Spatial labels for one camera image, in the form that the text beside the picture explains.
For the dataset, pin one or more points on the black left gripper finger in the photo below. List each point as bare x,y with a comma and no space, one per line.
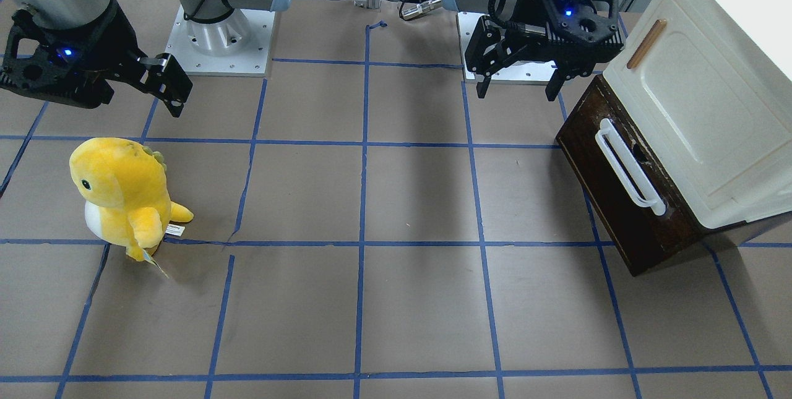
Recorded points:
554,85
484,77

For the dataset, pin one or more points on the dark brown wooden drawer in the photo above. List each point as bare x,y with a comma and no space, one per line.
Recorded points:
645,241

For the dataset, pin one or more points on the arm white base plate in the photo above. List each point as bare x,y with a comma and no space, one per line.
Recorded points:
521,72
239,45

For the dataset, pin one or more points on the white drawer handle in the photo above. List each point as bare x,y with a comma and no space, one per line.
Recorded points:
628,171

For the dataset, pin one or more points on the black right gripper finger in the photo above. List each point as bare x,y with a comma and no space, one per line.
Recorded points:
167,81

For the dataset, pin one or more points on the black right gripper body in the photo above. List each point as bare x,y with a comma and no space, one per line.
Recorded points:
104,47

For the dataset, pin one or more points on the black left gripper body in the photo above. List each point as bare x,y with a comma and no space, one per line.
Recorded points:
530,15

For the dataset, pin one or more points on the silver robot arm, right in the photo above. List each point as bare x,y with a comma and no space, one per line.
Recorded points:
67,14

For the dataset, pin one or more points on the yellow plush dinosaur toy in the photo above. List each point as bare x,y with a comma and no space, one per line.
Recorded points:
125,190

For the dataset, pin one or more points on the silver robot arm, left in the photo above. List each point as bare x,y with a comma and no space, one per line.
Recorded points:
576,35

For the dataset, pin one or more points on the cream plastic storage cabinet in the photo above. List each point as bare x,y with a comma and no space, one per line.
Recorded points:
707,83

